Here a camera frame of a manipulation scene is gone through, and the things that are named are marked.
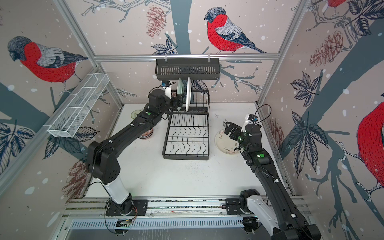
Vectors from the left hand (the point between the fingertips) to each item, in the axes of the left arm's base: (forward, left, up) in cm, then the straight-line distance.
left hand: (177, 92), depth 80 cm
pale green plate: (+2, -2, +2) cm, 3 cm away
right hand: (-17, -29, -9) cm, 35 cm away
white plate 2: (-4, -6, +1) cm, 7 cm away
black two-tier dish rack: (-6, -4, -32) cm, 33 cm away
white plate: (-15, -29, -31) cm, 45 cm away
